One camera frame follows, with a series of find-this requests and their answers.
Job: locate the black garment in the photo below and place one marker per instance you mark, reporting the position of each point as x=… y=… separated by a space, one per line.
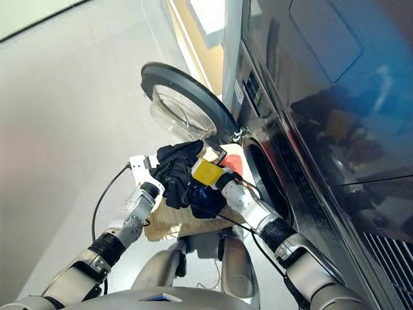
x=175 y=168

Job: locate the round washing machine door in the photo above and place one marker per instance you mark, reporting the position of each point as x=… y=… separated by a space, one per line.
x=200 y=93

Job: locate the pale woven laundry basket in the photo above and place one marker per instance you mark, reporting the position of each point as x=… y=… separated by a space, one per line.
x=171 y=223

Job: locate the grey washing machine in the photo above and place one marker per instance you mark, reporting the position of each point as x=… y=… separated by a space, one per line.
x=322 y=97

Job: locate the orange garment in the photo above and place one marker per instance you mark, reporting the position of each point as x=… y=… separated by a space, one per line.
x=234 y=163

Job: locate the blue garment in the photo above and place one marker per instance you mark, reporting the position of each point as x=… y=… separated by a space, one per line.
x=206 y=197

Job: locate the silver robot torso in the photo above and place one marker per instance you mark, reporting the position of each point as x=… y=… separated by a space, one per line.
x=129 y=302

